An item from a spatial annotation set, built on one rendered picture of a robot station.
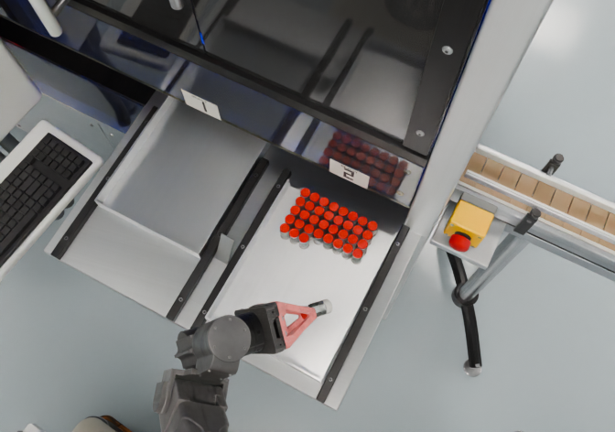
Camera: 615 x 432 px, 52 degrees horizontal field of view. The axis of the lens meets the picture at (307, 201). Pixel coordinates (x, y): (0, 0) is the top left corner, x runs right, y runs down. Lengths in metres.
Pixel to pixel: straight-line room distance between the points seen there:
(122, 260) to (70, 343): 0.97
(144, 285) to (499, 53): 0.88
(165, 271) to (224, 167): 0.26
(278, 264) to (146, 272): 0.28
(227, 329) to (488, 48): 0.46
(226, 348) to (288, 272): 0.56
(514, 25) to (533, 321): 1.67
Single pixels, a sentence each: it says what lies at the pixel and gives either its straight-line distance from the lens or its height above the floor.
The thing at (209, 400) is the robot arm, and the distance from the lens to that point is 0.86.
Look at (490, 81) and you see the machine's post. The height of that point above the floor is 1.48.
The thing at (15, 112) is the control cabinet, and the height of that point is 0.85.
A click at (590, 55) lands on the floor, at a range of 2.86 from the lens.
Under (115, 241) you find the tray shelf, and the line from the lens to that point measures 1.42.
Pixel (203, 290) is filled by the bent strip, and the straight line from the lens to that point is 1.34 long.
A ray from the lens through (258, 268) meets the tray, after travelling 1.34.
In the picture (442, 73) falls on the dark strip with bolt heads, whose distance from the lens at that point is 0.88.
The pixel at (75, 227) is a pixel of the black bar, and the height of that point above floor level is 0.90.
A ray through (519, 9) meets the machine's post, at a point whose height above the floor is 1.62.
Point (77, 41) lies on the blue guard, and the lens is 1.48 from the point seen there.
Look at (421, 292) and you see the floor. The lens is 2.26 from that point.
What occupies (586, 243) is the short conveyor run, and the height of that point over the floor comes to 0.93.
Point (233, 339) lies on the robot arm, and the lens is 0.80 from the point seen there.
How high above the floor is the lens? 2.17
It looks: 68 degrees down
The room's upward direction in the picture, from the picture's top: 2 degrees counter-clockwise
